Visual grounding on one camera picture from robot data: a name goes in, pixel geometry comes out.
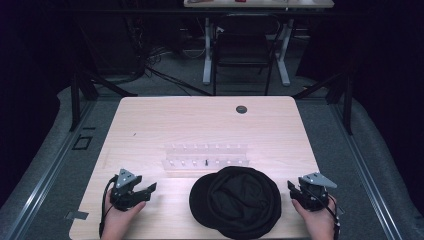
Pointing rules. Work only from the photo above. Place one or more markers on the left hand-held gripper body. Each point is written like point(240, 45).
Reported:
point(124, 195)

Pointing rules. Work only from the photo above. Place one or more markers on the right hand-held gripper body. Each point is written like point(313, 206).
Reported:
point(315, 195)

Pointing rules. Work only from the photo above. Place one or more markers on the person's left hand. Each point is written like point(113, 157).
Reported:
point(120, 218)

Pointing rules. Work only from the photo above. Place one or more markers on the person's right hand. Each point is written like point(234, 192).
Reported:
point(316, 221)

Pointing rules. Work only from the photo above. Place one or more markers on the grey tape strip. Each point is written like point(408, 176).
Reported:
point(77, 215)

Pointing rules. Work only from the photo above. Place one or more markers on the black cap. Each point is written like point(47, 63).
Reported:
point(235, 203)

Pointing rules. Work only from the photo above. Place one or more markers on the clear acrylic rack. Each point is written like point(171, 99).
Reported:
point(206, 156)

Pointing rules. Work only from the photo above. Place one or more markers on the short black tape strip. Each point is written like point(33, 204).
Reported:
point(89, 128)

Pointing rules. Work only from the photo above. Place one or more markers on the grey table grommet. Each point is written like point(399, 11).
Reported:
point(241, 109)

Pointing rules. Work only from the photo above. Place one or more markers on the black chair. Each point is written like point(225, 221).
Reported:
point(245, 43)

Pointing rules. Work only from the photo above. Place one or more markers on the white desk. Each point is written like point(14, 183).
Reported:
point(260, 3)

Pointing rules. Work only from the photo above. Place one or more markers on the aluminium floor rail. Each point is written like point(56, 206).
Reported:
point(363, 166)
point(50, 170)

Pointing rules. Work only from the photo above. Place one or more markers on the black metal frame stand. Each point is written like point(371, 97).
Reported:
point(76, 100)
point(347, 100)

